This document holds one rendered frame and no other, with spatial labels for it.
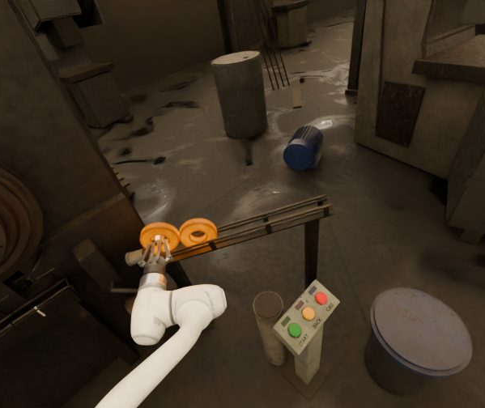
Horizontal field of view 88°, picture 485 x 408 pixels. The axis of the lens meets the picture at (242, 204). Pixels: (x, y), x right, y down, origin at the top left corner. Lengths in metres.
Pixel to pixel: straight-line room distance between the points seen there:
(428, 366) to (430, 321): 0.16
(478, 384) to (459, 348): 0.49
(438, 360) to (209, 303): 0.79
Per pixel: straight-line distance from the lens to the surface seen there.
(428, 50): 2.51
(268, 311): 1.06
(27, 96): 1.11
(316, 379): 1.52
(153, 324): 0.85
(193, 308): 0.79
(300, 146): 2.40
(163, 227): 1.05
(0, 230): 0.97
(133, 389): 0.66
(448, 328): 1.26
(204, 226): 1.04
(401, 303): 1.25
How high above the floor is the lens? 1.47
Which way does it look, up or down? 40 degrees down
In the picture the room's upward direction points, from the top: 12 degrees counter-clockwise
